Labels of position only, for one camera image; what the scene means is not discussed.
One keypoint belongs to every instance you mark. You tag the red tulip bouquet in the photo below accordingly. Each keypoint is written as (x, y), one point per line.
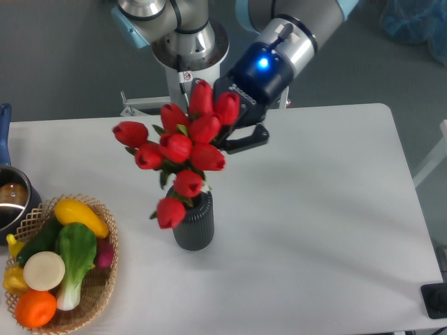
(186, 147)

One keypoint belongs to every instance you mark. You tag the white furniture frame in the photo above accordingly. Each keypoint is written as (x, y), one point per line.
(436, 155)

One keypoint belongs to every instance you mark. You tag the yellow banana tip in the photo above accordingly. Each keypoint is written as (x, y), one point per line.
(14, 246)

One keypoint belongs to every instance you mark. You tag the yellow squash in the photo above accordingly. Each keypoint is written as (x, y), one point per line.
(69, 211)

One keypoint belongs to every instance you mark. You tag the black device at table edge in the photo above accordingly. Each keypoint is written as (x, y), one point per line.
(434, 297)

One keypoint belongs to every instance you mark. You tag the magenta radish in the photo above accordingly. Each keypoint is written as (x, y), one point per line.
(104, 254)

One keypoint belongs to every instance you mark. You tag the blue mesh bag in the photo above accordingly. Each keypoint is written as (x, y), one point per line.
(417, 23)

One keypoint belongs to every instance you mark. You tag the yellow bell pepper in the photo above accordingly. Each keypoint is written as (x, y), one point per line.
(14, 282)

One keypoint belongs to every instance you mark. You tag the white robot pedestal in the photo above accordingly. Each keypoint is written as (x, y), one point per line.
(187, 57)

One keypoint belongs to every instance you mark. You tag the dark blue saucepan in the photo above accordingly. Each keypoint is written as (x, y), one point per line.
(18, 196)

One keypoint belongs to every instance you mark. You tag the green bok choy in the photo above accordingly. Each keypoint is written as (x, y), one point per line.
(76, 245)

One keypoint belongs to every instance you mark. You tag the orange fruit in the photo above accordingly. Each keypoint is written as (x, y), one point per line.
(35, 308)

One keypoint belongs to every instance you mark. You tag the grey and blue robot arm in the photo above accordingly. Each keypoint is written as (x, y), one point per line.
(304, 26)

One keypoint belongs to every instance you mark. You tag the woven wicker basket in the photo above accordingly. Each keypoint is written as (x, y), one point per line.
(98, 284)

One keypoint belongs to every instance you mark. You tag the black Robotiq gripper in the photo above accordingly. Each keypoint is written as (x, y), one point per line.
(258, 78)

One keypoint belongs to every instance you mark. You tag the dark green cucumber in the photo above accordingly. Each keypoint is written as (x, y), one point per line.
(44, 240)

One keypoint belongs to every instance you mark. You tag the dark grey ribbed vase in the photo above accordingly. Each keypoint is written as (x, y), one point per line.
(196, 230)

